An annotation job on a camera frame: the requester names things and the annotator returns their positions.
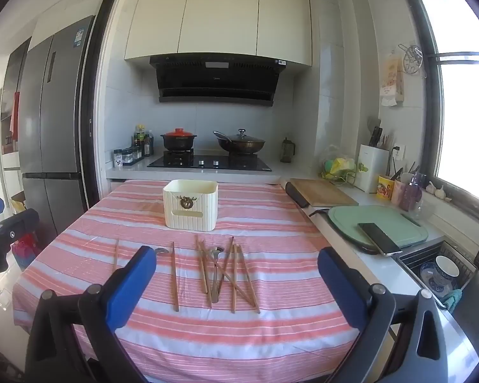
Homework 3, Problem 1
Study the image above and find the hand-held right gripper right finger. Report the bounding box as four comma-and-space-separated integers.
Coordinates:
318, 247, 469, 383

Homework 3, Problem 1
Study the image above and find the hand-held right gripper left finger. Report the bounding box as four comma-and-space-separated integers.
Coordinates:
24, 246, 157, 383

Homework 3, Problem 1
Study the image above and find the cream ribbed utensil container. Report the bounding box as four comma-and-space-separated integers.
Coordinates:
162, 179, 219, 232

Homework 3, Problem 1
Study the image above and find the pile of wooden chopsticks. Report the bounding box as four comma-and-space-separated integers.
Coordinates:
195, 235, 261, 314

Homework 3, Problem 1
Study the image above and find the red and blue bag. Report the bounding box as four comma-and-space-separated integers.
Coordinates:
11, 233, 41, 270

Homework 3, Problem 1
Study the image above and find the black smartphone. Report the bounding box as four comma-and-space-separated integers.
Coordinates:
357, 222, 404, 256

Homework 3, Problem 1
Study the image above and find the green cutting board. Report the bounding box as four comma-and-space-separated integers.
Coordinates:
327, 205, 429, 254

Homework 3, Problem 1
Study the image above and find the steel sink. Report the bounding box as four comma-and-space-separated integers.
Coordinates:
395, 239, 479, 312

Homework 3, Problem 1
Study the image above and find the blue patterned plate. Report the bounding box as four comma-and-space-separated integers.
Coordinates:
419, 262, 453, 298

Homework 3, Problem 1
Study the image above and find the red hanging cloth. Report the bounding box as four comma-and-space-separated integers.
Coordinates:
10, 92, 20, 140

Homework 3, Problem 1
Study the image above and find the wooden cutting board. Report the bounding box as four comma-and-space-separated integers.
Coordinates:
289, 178, 359, 208

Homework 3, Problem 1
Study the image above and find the striped pink tablecloth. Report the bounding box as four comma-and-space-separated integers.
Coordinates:
13, 179, 384, 383

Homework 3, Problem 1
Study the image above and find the pink cup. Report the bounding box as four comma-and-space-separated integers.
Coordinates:
391, 179, 414, 211

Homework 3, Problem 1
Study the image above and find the white bowl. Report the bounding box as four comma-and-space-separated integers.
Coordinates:
435, 255, 460, 280

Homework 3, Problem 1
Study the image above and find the yellow cup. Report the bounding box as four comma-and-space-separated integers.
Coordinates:
376, 175, 396, 201

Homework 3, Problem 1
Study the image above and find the teal dish cloth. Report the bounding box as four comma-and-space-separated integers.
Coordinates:
441, 288, 464, 312

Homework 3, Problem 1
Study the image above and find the purple cup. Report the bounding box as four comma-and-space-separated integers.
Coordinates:
403, 173, 426, 212

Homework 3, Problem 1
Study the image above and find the grey refrigerator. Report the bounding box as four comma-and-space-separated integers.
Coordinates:
18, 15, 96, 236

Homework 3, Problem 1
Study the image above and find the clear bag with vegetables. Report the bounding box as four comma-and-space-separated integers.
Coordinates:
318, 145, 362, 186

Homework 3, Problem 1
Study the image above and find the white knife block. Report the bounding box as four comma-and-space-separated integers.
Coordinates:
357, 144, 390, 193

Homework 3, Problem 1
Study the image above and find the black gas stove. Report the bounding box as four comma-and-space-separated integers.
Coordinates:
147, 149, 273, 172

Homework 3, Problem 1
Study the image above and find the dark glass jug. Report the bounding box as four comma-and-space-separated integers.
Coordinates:
280, 138, 296, 163

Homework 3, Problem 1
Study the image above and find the black clay pot red lid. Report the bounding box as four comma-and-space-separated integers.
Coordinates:
160, 128, 198, 152

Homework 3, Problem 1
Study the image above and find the dark wok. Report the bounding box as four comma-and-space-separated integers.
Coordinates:
213, 130, 266, 154

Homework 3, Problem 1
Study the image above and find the glass wok lid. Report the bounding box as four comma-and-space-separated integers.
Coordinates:
225, 129, 261, 144

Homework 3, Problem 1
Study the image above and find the black range hood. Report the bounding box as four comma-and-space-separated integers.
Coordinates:
149, 54, 286, 108

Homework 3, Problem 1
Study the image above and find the dark framed window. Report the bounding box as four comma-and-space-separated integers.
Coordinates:
399, 0, 479, 224

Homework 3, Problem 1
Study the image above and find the dark door frame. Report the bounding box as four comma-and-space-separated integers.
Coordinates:
78, 0, 128, 210

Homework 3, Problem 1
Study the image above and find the hanging wire rack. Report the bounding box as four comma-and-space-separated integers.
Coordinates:
397, 43, 427, 76

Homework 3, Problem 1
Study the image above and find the white wall cabinet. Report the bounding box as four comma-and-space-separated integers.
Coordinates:
124, 0, 313, 66

